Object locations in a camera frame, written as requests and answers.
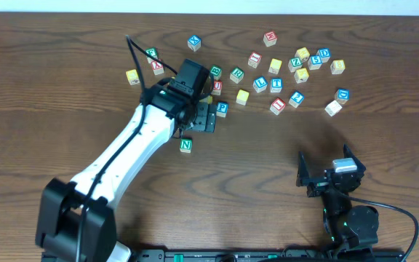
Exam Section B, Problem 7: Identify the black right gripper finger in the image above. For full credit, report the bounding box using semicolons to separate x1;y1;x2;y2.
343;144;366;171
296;151;310;187

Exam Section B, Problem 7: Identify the green N block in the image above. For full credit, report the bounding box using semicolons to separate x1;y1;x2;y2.
180;138;193;153

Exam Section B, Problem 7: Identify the red U block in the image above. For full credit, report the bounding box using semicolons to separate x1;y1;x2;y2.
211;81;223;95

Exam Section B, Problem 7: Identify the green R block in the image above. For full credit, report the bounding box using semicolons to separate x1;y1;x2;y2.
230;67;244;84

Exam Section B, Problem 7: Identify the red i block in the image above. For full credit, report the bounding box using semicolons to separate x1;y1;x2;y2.
247;52;262;68
270;98;286;115

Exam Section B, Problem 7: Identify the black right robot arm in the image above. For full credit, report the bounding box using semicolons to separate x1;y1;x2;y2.
296;146;379;250

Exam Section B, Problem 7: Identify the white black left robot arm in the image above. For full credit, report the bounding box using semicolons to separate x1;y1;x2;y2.
35;86;216;261

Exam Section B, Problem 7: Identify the yellow block near P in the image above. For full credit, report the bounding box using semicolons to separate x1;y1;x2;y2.
201;95;213;104

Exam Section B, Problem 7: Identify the blue P block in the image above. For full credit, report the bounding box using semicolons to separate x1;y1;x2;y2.
216;102;228;118

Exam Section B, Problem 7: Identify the yellow block centre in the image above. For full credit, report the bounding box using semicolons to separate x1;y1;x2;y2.
236;90;250;106

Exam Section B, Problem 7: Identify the plain white block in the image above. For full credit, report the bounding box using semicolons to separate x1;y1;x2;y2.
324;100;343;116

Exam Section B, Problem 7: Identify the green B block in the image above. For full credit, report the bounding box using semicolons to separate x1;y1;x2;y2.
210;65;222;81

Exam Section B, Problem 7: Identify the blue D block right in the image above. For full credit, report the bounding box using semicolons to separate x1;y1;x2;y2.
335;89;350;105

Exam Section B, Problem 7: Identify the blue d block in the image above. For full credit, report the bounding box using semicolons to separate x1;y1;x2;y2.
316;48;331;63
335;89;350;105

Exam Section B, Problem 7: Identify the red Y block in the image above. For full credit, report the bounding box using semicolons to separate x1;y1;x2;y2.
151;60;164;76

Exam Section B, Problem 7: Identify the blue L block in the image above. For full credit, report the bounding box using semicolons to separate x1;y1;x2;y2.
253;76;268;93

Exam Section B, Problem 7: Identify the blue X block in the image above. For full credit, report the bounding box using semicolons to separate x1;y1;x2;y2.
187;35;201;52

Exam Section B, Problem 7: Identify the blue 2 block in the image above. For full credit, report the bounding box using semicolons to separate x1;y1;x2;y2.
289;91;305;108

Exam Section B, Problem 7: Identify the yellow block far left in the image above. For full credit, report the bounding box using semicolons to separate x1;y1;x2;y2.
125;69;140;85

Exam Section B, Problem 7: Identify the green F block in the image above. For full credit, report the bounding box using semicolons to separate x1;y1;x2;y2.
145;47;158;63

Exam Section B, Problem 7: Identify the blue T block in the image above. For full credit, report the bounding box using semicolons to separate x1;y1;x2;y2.
270;78;283;93

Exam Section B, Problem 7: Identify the yellow 8 block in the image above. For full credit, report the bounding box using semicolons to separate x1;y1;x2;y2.
330;60;346;75

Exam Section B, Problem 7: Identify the yellow block upper right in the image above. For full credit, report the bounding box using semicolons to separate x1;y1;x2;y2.
268;58;282;74

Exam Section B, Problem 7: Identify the yellow block below Z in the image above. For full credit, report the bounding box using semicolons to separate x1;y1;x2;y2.
294;68;309;84

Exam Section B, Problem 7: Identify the blue 5 block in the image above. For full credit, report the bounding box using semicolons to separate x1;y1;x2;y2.
308;55;322;71

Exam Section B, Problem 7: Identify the blue D block upper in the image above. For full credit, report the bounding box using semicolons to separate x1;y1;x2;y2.
316;48;331;63

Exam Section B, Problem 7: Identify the red block top right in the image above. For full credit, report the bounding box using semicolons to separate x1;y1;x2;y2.
263;31;278;47

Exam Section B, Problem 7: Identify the green Z block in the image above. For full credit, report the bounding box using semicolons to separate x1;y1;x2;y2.
288;57;303;73

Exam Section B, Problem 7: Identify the yellow block near Z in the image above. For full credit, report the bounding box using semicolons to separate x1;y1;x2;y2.
295;47;310;63

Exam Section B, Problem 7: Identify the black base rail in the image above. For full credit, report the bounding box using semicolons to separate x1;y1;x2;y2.
41;247;406;262

